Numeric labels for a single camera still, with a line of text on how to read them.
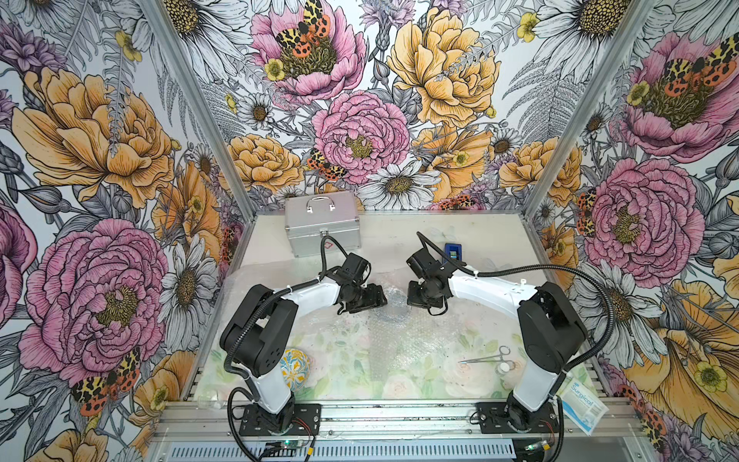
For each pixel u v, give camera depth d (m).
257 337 0.47
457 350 0.86
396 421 0.76
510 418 0.68
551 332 0.48
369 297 0.82
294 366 0.83
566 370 0.52
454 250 1.02
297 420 0.73
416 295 0.81
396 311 0.88
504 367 0.79
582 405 0.76
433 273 0.68
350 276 0.75
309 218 1.00
